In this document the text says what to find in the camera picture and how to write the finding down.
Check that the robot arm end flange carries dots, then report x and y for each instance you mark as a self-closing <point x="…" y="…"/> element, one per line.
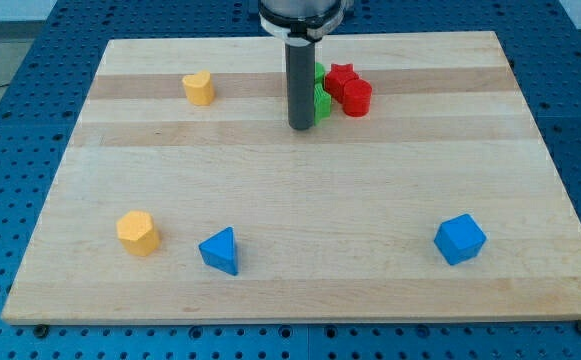
<point x="301" y="22"/>

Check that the wooden board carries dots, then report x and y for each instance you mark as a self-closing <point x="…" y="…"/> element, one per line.
<point x="333" y="224"/>

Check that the green star block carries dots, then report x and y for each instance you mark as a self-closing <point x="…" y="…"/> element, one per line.
<point x="322" y="104"/>

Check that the blue triangle block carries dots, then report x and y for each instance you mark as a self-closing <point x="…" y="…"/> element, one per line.
<point x="220" y="252"/>

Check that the red star block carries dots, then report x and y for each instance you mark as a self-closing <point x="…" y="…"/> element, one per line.
<point x="336" y="79"/>

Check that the red cylinder block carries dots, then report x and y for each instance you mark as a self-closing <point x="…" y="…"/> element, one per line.
<point x="357" y="95"/>

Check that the green block behind rod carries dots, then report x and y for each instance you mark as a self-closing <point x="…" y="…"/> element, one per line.
<point x="319" y="73"/>

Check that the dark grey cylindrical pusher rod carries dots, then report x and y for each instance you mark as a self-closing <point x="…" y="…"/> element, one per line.
<point x="300" y="76"/>

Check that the yellow heart block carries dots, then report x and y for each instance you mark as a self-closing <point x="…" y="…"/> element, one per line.
<point x="198" y="88"/>

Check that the yellow hexagon block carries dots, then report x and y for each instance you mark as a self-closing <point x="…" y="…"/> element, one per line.
<point x="137" y="232"/>

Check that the blue cube block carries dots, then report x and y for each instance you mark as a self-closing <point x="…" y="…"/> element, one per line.
<point x="459" y="239"/>

